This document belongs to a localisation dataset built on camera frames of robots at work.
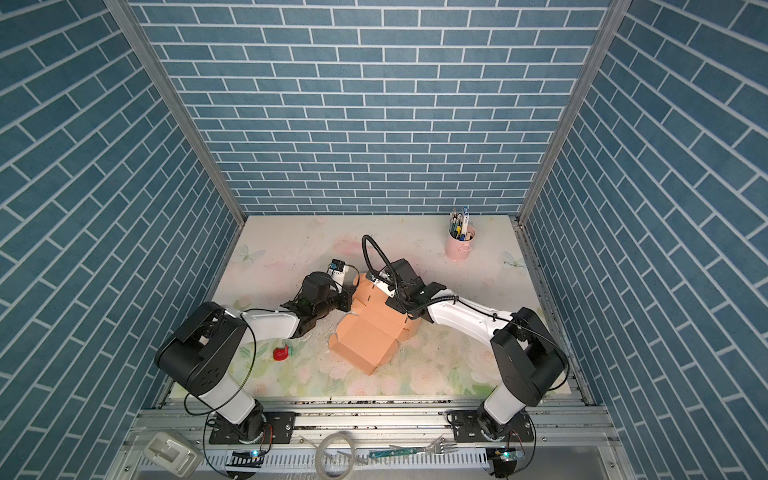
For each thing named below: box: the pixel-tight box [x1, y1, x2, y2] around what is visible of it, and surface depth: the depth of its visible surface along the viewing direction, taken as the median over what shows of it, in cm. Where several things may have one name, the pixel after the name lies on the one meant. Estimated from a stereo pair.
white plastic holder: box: [143, 431, 203, 479], surface depth 69 cm
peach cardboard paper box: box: [328, 273, 423, 375], surface depth 91 cm
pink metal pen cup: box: [445, 224, 476, 262], surface depth 104 cm
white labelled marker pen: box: [462, 207, 470, 241], surface depth 101 cm
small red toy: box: [273, 344, 289, 361], surface depth 86 cm
